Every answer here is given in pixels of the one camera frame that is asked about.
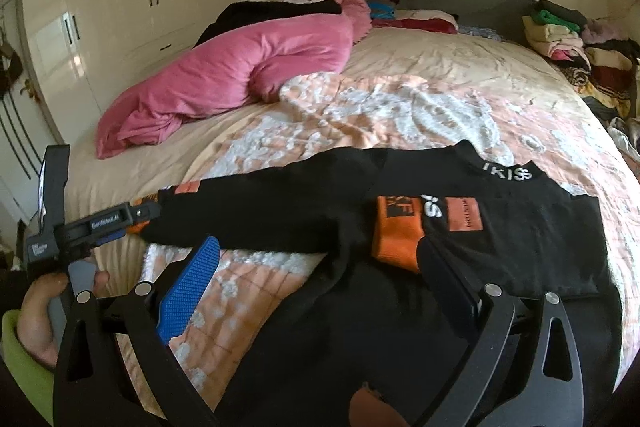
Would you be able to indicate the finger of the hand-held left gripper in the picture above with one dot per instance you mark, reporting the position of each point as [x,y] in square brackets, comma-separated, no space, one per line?
[111,238]
[145,212]

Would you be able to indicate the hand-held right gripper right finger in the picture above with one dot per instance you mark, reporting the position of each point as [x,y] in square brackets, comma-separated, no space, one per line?
[450,287]

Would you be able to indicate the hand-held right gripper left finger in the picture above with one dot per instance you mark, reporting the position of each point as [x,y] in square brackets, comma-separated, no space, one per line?
[192,279]

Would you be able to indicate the black sweater with orange patches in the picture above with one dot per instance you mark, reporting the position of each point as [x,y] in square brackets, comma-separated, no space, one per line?
[300,217]

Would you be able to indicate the person's left forearm green sleeve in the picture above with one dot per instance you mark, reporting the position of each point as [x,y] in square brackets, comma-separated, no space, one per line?
[22,372]

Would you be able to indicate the pile of folded clothes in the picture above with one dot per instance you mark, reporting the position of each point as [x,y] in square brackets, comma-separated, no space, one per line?
[580,42]

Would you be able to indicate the person's left hand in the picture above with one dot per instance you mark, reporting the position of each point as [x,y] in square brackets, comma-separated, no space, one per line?
[37,317]

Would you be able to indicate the person's right hand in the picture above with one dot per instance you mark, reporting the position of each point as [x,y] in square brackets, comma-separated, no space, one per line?
[372,409]

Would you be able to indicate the white door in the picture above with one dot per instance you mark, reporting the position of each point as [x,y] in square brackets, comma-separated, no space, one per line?
[15,147]

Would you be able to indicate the pink duvet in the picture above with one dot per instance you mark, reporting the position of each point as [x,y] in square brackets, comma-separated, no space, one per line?
[225,67]

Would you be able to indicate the peach floral blanket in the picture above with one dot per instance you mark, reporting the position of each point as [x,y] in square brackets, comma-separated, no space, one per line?
[400,107]

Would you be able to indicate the cream wardrobe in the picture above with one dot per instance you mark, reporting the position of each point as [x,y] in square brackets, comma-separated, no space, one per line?
[125,7]

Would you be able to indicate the black garment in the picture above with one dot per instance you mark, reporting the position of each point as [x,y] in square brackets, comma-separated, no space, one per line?
[240,14]

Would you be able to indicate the beige bed sheet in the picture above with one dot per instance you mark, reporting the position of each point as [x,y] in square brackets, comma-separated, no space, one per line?
[430,52]

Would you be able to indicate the blue patterned cloth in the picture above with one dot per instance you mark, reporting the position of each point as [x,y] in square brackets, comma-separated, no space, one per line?
[480,32]

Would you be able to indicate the white folded cloth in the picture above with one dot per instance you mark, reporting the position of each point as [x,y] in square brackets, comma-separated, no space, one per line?
[425,14]

